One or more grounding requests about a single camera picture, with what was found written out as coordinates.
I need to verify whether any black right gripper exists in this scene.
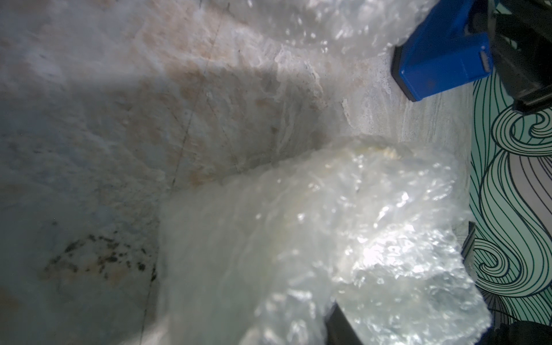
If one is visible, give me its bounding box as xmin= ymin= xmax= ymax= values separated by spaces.
xmin=490 ymin=1 xmax=551 ymax=114

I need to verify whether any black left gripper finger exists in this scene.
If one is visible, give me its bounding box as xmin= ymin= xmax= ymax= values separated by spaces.
xmin=324 ymin=303 xmax=363 ymax=345

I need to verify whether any clear bubble wrap sheet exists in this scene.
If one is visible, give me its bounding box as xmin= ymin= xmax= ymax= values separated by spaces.
xmin=216 ymin=0 xmax=437 ymax=58
xmin=158 ymin=136 xmax=491 ymax=344

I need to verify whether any blue tape dispenser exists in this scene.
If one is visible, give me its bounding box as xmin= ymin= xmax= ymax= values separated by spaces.
xmin=391 ymin=0 xmax=495 ymax=102

